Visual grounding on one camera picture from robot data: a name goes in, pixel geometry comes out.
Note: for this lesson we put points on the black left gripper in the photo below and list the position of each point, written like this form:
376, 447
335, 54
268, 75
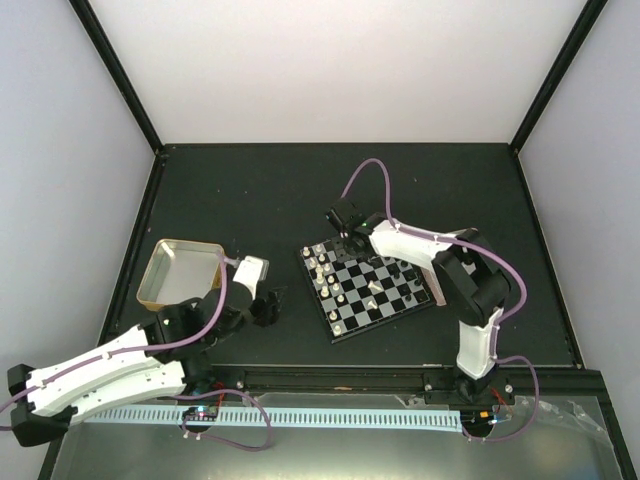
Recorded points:
269, 309

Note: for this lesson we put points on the black grey chess board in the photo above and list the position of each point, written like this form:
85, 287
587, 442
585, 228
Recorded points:
343, 288

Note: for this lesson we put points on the controller circuit board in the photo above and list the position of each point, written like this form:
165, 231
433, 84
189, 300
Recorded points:
200, 413
484, 417

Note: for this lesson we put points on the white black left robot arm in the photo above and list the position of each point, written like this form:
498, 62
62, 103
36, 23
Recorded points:
164, 356

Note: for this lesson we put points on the pink metal tray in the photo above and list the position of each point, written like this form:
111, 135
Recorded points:
434, 286

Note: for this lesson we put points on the right controller circuit board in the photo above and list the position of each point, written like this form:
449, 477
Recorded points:
484, 417

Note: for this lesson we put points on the white slotted cable duct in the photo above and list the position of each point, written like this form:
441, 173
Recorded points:
278, 417

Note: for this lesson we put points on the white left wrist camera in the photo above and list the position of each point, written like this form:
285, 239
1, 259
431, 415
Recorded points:
250, 272

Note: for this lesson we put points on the pile of white chess pieces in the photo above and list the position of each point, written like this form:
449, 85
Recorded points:
373, 289

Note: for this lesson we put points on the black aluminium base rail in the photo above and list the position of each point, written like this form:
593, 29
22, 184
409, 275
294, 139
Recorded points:
435, 384

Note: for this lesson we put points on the left controller circuit board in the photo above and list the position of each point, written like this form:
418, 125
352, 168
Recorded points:
200, 413

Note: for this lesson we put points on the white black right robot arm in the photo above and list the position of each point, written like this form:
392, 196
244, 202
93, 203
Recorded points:
457, 274

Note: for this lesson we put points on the gold rimmed metal tin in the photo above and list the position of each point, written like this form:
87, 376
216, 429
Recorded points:
179, 270

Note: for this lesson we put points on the black chess pieces group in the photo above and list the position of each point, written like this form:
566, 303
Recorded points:
407, 281

